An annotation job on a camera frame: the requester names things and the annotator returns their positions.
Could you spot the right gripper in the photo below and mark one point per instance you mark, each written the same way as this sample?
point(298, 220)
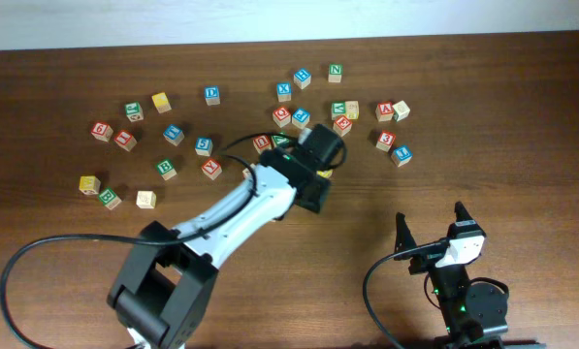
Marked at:
point(405, 238)

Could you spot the yellow S block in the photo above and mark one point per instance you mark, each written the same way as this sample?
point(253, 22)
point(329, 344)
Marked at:
point(326, 174)

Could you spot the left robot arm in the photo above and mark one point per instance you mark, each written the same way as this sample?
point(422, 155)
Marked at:
point(162, 290)

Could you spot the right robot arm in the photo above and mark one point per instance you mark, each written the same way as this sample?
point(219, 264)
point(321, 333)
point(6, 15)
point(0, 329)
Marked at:
point(473, 310)

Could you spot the red E block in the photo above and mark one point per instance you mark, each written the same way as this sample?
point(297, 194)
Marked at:
point(342, 125)

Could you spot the blue P block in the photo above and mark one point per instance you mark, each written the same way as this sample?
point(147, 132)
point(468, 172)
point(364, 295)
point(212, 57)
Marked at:
point(300, 118)

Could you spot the green V block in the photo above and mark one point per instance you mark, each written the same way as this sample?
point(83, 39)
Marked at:
point(338, 109)

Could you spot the green Z block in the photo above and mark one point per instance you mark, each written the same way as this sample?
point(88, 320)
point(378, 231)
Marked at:
point(279, 140)

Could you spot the yellow edged 8 block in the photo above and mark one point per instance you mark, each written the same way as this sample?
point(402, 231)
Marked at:
point(352, 110)

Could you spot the red Q block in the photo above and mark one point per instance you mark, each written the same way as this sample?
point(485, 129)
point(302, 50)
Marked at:
point(281, 117)

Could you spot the red U block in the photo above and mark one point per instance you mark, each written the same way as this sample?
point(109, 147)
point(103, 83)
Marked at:
point(262, 143)

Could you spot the red 3 block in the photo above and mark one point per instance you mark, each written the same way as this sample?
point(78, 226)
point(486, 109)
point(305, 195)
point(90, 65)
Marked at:
point(385, 141)

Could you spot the blue X block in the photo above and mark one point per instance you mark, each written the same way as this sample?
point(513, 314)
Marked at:
point(284, 91)

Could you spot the blue H block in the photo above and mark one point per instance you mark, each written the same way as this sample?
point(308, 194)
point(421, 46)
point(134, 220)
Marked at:
point(302, 78)

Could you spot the red A block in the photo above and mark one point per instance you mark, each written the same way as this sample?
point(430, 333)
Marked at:
point(384, 111)

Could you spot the plain wooden block centre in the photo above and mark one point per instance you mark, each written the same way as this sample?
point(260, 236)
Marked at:
point(246, 171)

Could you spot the plain wooden block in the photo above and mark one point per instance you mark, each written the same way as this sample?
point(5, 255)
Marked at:
point(246, 171)
point(401, 111)
point(146, 199)

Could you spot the green N block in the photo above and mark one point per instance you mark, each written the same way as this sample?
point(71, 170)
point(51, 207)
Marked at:
point(335, 73)

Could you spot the blue I block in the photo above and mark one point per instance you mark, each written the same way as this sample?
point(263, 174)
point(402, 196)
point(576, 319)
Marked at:
point(401, 155)

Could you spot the plain wooden block right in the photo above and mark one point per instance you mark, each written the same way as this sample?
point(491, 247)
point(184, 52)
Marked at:
point(401, 111)

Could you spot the red Y block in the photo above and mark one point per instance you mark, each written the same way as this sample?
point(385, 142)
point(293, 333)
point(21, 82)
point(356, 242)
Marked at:
point(212, 169)

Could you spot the blue 5 block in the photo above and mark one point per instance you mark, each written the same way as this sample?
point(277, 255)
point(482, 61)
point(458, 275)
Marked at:
point(204, 146)

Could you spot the blue D block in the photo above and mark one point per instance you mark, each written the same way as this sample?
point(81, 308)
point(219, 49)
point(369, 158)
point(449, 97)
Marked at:
point(212, 95)

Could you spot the blue T block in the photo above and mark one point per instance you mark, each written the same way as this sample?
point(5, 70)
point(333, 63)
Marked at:
point(173, 135)

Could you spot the green B block upper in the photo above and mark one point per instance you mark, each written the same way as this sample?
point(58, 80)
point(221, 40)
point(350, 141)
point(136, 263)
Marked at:
point(166, 169)

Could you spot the green b block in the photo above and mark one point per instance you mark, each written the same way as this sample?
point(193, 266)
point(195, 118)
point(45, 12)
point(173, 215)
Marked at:
point(166, 169)
point(109, 199)

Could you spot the yellow block top left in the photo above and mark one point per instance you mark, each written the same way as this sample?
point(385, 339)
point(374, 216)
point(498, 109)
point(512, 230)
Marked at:
point(161, 102)

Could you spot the plain wooden block left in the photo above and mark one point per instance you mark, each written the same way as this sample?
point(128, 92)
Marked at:
point(146, 199)

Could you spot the green C block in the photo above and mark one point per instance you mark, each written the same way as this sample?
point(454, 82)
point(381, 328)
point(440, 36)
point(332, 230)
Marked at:
point(134, 112)

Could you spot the red I block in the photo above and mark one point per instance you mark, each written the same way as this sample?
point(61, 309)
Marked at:
point(125, 140)

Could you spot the green B block lower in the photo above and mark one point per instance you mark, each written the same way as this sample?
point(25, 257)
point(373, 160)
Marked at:
point(109, 199)

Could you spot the red 6 block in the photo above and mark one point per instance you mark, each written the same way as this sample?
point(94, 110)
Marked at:
point(102, 131)

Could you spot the yellow W block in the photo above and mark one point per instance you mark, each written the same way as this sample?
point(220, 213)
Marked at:
point(90, 185)

